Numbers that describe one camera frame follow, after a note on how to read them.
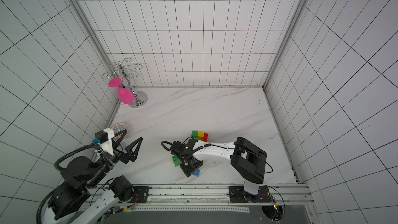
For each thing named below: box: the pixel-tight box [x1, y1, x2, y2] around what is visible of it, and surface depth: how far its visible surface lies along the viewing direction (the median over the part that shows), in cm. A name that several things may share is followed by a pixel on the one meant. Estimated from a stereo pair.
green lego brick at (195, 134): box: [191, 130, 199, 139], surface depth 94 cm
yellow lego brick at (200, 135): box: [197, 131, 205, 142], surface depth 93 cm
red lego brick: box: [203, 132, 209, 143], surface depth 93 cm
